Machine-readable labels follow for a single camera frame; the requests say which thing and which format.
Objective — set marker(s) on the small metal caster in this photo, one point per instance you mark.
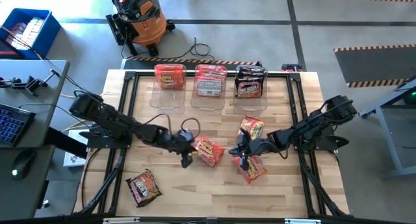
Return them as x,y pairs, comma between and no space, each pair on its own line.
45,203

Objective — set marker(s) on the blue plastic crate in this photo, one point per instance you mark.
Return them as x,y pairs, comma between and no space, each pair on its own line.
50,32

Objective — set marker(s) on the small black clamp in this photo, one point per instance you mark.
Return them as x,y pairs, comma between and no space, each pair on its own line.
258,64

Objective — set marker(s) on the black fire noodle pack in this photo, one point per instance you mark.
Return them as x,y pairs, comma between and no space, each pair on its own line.
251,76
249,89
143,187
252,68

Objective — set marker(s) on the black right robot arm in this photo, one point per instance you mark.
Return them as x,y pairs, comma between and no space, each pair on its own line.
312,128

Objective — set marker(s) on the white red boxes stack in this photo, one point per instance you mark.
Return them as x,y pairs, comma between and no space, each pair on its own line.
27,30

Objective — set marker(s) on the black desk clamp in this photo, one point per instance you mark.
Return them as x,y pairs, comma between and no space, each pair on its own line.
31,84

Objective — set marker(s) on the dark flat case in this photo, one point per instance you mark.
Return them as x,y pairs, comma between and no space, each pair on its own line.
8,52

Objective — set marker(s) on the clear plastic bin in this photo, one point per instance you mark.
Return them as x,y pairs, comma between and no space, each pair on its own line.
250,104
208,103
167,102

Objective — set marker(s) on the green-lit black device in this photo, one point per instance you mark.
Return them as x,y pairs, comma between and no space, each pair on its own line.
412,94

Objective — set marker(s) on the orange spicy noodle pack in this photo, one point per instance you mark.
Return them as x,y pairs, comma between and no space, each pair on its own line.
169,67
210,152
258,172
170,81

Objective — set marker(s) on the grey metal cart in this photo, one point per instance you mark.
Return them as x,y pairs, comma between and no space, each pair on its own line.
395,143

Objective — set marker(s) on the white printed box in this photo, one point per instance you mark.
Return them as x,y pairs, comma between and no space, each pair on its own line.
73,159

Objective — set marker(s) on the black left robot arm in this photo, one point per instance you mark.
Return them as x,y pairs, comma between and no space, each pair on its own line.
113,123

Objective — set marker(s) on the black backlit keyboard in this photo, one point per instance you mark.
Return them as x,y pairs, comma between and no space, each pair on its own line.
13,123

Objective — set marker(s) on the grey desk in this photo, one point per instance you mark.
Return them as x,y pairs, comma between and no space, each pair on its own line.
39,100

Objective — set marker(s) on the orange shop vacuum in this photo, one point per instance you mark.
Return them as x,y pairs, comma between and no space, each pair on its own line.
148,26

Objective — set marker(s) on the silver metal bracket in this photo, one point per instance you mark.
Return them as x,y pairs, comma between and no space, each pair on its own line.
120,220
302,221

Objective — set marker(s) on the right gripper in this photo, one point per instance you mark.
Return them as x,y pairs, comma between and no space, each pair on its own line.
265,144

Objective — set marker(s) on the black aluminium frame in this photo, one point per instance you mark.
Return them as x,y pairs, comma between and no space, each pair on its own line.
190,73

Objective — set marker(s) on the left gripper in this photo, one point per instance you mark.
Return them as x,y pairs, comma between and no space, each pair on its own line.
177,141

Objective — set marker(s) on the black computer mouse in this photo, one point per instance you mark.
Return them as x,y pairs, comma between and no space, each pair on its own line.
21,164

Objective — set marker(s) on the red black device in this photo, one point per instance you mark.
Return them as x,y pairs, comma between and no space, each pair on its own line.
291,67

